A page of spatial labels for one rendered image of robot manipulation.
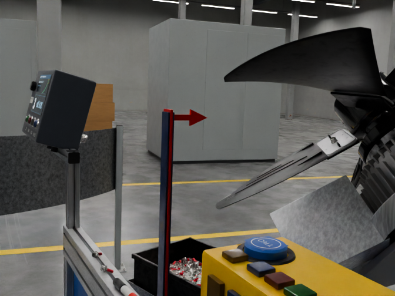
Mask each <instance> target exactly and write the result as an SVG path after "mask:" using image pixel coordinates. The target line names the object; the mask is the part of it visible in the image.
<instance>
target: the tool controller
mask: <svg viewBox="0 0 395 296"><path fill-rule="evenodd" d="M95 87H96V82H95V81H92V80H89V79H85V78H82V77H79V76H76V75H73V74H70V73H66V72H63V71H61V70H43V71H39V72H38V74H37V77H36V81H35V82H34V81H32V82H31V85H30V90H31V91H33V92H32V96H31V100H30V103H29V107H28V111H27V114H26V116H28V115H30V117H31V116H33V118H36V120H37V119H39V123H38V127H37V129H35V128H34V127H32V125H29V124H27V123H26V121H25V122H24V126H23V129H22V131H23V132H24V133H25V134H26V135H27V136H29V137H30V138H31V139H32V140H34V141H35V142H36V143H39V144H44V145H47V147H46V148H49V149H51V151H52V152H58V148H60V149H69V150H70V149H76V150H79V146H80V144H81V142H84V143H86V141H87V138H88V136H87V135H85V134H83V131H84V128H85V124H86V120H87V117H88V113H89V109H90V106H91V103H92V98H93V94H94V93H95ZM35 94H37V95H38V98H37V101H36V105H35V110H34V112H32V111H31V109H32V105H33V102H34V98H35Z"/></svg>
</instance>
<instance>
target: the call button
mask: <svg viewBox="0 0 395 296"><path fill-rule="evenodd" d="M287 246H288V245H286V244H285V243H284V242H283V241H281V240H278V239H276V238H272V237H270V236H265V237H252V238H250V239H247V240H245V246H244V253H246V254H248V256H250V257H253V258H257V259H260V260H281V259H284V258H286V257H287Z"/></svg>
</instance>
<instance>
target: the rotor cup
mask: <svg viewBox="0 0 395 296"><path fill-rule="evenodd" d="M379 72H380V76H381V80H382V82H383V86H384V89H385V91H386V93H387V96H386V97H387V98H388V99H390V100H391V101H392V102H393V103H394V105H390V106H391V107H392V108H393V109H394V111H393V112H389V111H384V110H374V109H364V110H357V109H356V108H355V107H348V106H344V105H343V104H342V103H341V102H339V101H338V100H337V99H336V100H335V103H334V111H335V112H336V113H337V114H338V115H339V117H340V118H341V120H342V121H343V123H344V125H345V127H346V128H347V129H348V131H349V132H350V133H351V134H352V135H353V136H354V137H356V138H357V139H358V140H359V141H360V142H361V143H360V146H359V149H358V154H359V157H360V158H361V159H362V161H363V162H364V163H365V164H367V163H366V159H367V156H368V154H369V152H370V150H371V149H372V148H373V146H374V145H375V144H376V143H378V142H380V139H381V138H382V137H384V136H385V135H386V134H388V132H390V131H392V130H393V129H395V87H394V86H392V85H391V84H389V83H388V82H387V81H385V80H384V79H385V78H386V76H385V75H384V72H381V71H379Z"/></svg>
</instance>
